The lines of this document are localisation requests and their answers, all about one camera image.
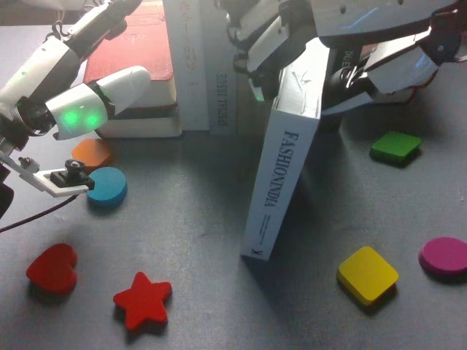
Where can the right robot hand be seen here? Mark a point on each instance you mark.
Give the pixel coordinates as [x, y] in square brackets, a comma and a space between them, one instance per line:
[40, 69]

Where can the white FASHIONINDIA book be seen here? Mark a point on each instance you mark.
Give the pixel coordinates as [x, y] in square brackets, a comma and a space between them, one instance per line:
[281, 175]

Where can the orange hexagon block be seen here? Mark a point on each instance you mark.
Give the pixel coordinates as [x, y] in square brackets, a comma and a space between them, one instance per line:
[91, 151]

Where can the blue round block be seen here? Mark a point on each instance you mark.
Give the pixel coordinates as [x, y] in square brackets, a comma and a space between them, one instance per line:
[109, 187]

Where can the white book dark grey lettering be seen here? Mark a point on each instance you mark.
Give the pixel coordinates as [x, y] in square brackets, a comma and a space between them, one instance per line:
[220, 109]

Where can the red heart block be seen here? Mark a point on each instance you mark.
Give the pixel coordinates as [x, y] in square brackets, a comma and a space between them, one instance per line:
[51, 268]

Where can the grey table cloth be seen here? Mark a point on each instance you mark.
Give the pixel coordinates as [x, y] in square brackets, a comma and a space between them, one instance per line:
[182, 255]

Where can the red star block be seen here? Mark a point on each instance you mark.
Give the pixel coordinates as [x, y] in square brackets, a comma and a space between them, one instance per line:
[142, 297]

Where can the book with black DUET spine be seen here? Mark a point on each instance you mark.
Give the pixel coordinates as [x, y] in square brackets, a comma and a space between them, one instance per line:
[346, 60]

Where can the green square block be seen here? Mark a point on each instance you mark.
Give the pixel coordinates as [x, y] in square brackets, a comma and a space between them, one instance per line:
[396, 146]

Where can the yellow square block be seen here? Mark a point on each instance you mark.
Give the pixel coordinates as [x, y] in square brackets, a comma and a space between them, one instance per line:
[366, 273]

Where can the magenta round block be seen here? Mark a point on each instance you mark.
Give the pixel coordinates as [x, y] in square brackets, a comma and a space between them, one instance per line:
[447, 255]

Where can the wrist camera on white bracket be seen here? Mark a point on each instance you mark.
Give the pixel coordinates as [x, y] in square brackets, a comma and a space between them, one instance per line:
[69, 178]

